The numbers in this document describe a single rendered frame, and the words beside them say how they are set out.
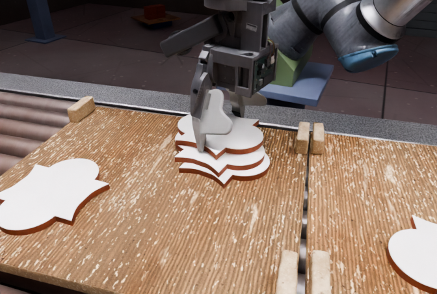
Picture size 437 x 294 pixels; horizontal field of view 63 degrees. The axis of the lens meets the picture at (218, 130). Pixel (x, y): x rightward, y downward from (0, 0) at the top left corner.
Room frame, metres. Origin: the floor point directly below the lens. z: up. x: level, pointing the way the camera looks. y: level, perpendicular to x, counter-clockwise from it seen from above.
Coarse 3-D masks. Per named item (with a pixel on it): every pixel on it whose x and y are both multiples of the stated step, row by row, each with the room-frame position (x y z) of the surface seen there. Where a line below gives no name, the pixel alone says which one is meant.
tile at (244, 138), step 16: (224, 112) 0.53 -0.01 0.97; (192, 128) 0.47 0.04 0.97; (240, 128) 0.47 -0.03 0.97; (256, 128) 0.47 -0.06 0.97; (176, 144) 0.44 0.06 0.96; (192, 144) 0.44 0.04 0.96; (208, 144) 0.43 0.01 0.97; (224, 144) 0.43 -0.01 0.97; (240, 144) 0.43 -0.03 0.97; (256, 144) 0.43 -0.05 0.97
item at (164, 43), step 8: (216, 16) 0.45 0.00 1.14; (200, 24) 0.46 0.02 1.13; (208, 24) 0.45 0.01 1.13; (216, 24) 0.45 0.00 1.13; (176, 32) 0.51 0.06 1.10; (184, 32) 0.48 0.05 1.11; (192, 32) 0.47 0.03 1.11; (200, 32) 0.46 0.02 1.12; (208, 32) 0.45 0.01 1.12; (216, 32) 0.45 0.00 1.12; (168, 40) 0.49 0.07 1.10; (176, 40) 0.49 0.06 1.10; (184, 40) 0.48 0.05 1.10; (192, 40) 0.47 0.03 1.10; (200, 40) 0.46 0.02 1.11; (168, 48) 0.50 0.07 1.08; (176, 48) 0.49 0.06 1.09; (184, 48) 0.48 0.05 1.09; (168, 56) 0.50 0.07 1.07
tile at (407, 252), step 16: (416, 224) 0.29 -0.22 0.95; (432, 224) 0.29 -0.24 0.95; (400, 240) 0.27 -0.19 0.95; (416, 240) 0.27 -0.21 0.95; (432, 240) 0.27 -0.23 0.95; (400, 256) 0.25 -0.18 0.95; (416, 256) 0.25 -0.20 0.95; (432, 256) 0.25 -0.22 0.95; (400, 272) 0.23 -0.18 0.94; (416, 272) 0.23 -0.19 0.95; (432, 272) 0.23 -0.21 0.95; (432, 288) 0.21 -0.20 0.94
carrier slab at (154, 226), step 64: (64, 128) 0.53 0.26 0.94; (128, 128) 0.53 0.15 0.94; (128, 192) 0.36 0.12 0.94; (192, 192) 0.36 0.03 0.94; (256, 192) 0.36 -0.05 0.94; (0, 256) 0.26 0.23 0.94; (64, 256) 0.26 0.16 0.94; (128, 256) 0.26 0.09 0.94; (192, 256) 0.26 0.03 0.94; (256, 256) 0.26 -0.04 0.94
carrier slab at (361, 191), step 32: (320, 160) 0.43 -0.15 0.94; (352, 160) 0.43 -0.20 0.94; (384, 160) 0.43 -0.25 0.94; (416, 160) 0.43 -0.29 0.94; (320, 192) 0.36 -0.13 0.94; (352, 192) 0.36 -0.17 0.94; (384, 192) 0.36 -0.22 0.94; (416, 192) 0.36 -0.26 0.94; (320, 224) 0.30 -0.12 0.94; (352, 224) 0.30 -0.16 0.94; (384, 224) 0.30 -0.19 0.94; (352, 256) 0.26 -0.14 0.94; (384, 256) 0.26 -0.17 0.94; (352, 288) 0.22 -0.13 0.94; (384, 288) 0.22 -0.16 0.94; (416, 288) 0.22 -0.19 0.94
